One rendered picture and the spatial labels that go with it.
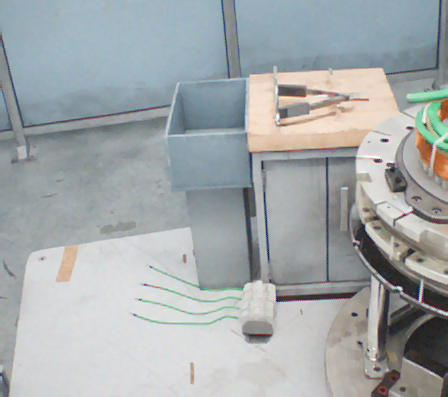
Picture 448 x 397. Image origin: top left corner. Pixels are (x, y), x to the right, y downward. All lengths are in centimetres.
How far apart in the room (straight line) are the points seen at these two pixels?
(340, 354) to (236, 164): 29
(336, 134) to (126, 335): 42
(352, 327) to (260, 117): 31
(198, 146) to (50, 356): 37
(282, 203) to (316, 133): 12
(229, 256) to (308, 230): 13
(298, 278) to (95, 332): 31
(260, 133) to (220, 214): 16
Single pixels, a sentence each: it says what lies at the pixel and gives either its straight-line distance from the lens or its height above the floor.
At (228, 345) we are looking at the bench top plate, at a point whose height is 78.
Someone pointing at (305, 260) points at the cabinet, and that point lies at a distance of 99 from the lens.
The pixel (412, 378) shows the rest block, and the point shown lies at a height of 85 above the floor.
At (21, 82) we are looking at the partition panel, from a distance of 308.
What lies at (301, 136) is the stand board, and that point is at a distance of 87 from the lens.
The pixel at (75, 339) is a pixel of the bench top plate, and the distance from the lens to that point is 103.
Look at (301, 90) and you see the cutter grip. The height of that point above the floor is 109.
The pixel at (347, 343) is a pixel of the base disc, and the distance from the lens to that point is 94.
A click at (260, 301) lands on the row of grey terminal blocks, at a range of 98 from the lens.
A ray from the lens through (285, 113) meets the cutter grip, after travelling 86.
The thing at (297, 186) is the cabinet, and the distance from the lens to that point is 92.
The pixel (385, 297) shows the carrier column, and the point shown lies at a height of 92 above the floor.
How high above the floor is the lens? 148
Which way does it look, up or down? 32 degrees down
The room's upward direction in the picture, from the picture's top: 6 degrees counter-clockwise
